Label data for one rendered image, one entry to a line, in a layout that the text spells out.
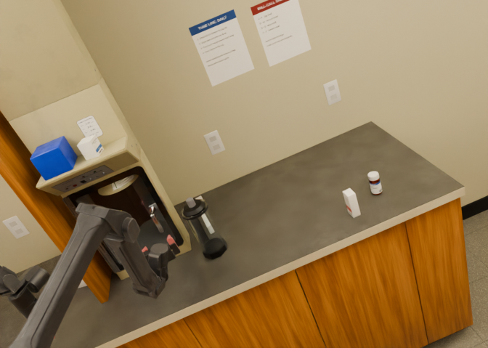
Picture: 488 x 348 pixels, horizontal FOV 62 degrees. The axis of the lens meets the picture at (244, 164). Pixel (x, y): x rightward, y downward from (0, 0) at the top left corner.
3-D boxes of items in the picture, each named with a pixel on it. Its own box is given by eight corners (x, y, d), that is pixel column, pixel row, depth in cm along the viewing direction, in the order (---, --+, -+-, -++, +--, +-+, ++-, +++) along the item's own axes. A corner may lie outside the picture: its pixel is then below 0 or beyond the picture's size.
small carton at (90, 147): (91, 152, 140) (82, 138, 137) (104, 149, 139) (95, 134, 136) (86, 160, 136) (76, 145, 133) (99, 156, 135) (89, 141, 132)
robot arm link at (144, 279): (83, 222, 96) (124, 232, 93) (95, 203, 99) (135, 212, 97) (131, 294, 128) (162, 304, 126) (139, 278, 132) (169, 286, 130)
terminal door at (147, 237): (117, 272, 166) (63, 197, 147) (185, 243, 167) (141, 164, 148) (116, 273, 166) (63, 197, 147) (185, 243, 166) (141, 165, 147)
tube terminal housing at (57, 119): (123, 244, 191) (27, 99, 154) (186, 217, 192) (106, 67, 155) (120, 280, 169) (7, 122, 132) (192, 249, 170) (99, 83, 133)
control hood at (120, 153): (58, 193, 147) (42, 171, 142) (141, 158, 147) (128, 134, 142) (51, 210, 136) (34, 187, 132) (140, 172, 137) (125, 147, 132)
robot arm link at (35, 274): (-13, 285, 122) (0, 280, 117) (14, 256, 131) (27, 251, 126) (17, 309, 126) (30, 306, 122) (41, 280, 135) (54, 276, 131)
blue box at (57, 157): (51, 168, 141) (36, 146, 137) (78, 156, 141) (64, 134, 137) (45, 181, 132) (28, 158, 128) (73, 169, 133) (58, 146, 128)
